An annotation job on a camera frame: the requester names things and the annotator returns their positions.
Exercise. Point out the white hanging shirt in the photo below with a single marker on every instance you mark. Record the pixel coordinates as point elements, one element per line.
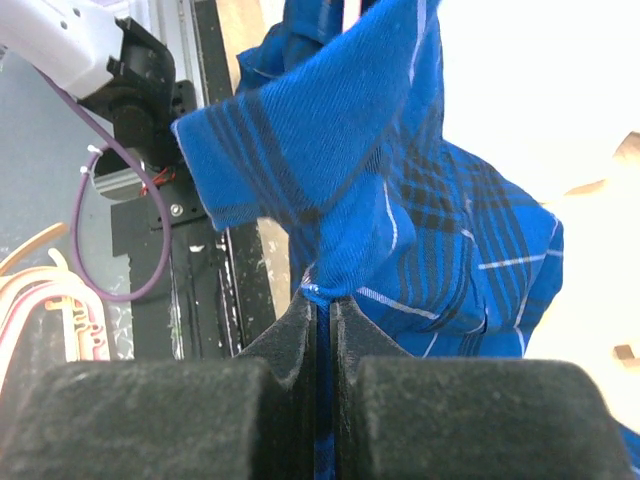
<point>548,93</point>

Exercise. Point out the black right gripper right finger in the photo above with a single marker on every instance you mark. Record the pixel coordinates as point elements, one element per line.
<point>401,417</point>

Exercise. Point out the blue plaid shirt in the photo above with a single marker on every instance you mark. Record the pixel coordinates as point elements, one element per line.
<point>336,134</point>

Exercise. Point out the aluminium frame rail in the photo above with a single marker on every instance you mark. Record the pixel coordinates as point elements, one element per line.
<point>174,24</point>

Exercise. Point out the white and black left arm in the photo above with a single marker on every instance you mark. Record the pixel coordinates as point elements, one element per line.
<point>110,66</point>

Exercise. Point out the pink hanger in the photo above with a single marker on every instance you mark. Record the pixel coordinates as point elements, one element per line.
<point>83,324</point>
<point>351,13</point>

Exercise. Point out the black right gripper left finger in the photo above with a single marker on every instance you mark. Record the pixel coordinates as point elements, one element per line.
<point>248,417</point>

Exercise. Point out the pink hanger in foreground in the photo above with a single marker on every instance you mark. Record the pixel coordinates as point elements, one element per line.
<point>83,324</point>

